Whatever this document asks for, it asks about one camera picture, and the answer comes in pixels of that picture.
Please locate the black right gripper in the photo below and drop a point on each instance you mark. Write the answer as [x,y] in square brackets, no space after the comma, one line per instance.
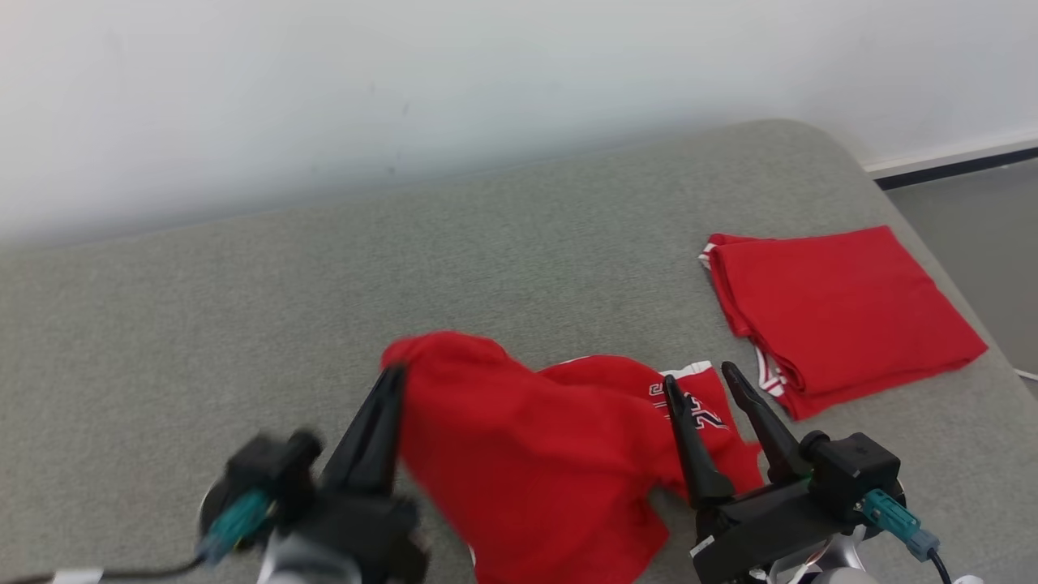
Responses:
[762,527]

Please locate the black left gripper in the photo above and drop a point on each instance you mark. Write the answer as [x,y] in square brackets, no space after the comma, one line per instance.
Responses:
[373,531]

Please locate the red basketball jersey white sleeves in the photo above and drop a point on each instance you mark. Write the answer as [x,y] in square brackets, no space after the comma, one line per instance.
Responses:
[843,308]
[527,454]

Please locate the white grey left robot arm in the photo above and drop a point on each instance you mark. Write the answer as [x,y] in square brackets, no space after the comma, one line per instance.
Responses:
[312,569]

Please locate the white and black baseboard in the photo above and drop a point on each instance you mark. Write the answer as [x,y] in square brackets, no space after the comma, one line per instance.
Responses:
[957,162]

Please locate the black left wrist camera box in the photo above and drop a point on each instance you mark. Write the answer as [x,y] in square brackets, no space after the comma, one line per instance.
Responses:
[272,474]

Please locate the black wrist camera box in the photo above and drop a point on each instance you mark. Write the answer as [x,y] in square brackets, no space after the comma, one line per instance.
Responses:
[272,474]
[855,470]

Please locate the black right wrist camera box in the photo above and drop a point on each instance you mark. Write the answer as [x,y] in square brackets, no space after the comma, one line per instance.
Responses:
[855,470]

